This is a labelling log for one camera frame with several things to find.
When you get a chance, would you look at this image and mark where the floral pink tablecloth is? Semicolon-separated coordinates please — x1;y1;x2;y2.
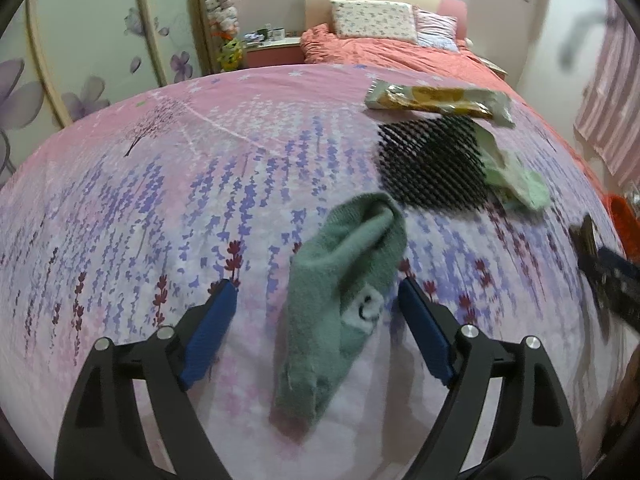
0;62;631;480

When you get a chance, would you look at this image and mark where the flower print wardrobe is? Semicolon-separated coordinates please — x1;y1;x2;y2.
0;0;211;186

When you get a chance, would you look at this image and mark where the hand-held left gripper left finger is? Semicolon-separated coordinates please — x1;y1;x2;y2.
52;280;238;480

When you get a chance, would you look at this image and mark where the black white checkered sock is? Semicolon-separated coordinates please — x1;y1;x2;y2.
376;115;488;211

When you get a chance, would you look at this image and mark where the plush toy tower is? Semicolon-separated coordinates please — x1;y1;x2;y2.
202;0;241;46

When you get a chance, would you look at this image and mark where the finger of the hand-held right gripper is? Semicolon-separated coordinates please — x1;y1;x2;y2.
575;245;640;333

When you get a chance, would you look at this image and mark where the striped pink pillow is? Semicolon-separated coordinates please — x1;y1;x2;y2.
412;7;460;52

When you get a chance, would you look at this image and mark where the striped pink curtain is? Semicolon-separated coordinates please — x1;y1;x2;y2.
572;10;640;191

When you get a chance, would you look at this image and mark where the pink nightstand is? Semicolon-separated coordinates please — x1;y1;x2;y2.
244;37;305;68
475;56;508;78

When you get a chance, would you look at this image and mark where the orange plastic basket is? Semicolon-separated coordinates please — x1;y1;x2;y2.
605;194;640;241

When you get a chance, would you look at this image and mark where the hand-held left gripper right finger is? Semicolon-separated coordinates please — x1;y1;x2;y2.
397;277;583;480

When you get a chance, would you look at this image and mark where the yellow green snack packet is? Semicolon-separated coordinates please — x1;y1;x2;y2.
364;80;516;128

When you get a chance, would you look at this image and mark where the coral duvet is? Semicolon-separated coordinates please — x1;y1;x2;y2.
299;24;608;196

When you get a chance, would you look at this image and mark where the green plush toy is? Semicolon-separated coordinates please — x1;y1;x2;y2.
218;37;246;72

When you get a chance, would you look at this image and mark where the floral white pillow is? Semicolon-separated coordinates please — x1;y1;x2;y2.
330;0;418;43

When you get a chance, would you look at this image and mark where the light green sock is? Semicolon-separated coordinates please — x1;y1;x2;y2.
472;122;551;212

